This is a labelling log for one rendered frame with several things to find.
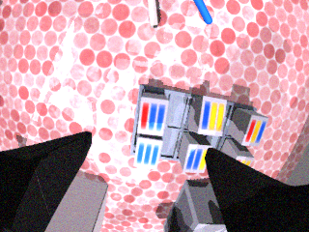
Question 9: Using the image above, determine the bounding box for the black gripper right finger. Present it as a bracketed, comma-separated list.
[205, 147, 309, 232]

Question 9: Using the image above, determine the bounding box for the grey flat panel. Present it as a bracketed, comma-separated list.
[286, 144, 309, 186]

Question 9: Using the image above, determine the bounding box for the blue rod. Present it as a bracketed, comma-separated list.
[193, 0, 212, 24]

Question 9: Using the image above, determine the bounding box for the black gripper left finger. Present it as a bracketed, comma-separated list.
[0, 130, 93, 232]

